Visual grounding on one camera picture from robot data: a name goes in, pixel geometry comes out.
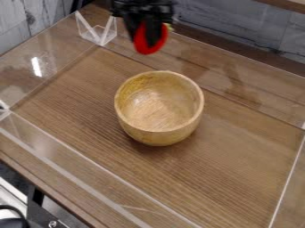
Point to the light wooden bowl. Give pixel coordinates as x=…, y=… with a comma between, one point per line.
x=159, y=106

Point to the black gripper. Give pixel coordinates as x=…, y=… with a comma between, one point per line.
x=133, y=10

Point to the red plush fruit green leaf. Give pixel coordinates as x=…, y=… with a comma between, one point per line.
x=141, y=42

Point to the clear acrylic tray wall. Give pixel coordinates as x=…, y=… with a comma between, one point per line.
x=185, y=139

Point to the black metal table frame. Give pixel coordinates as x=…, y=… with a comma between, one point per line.
x=38, y=215

